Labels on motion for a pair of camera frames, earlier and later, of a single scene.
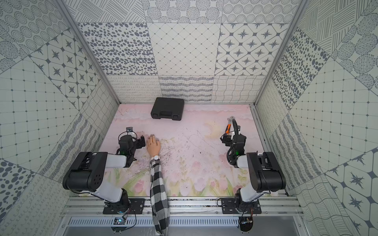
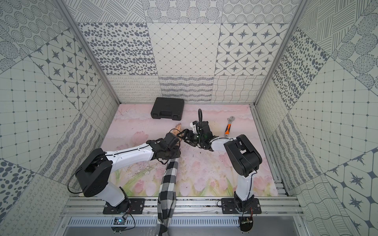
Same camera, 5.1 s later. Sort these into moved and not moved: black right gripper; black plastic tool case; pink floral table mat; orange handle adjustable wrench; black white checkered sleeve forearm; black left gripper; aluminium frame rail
Moved: black right gripper; black white checkered sleeve forearm; black left gripper
Not moved: orange handle adjustable wrench; black plastic tool case; aluminium frame rail; pink floral table mat
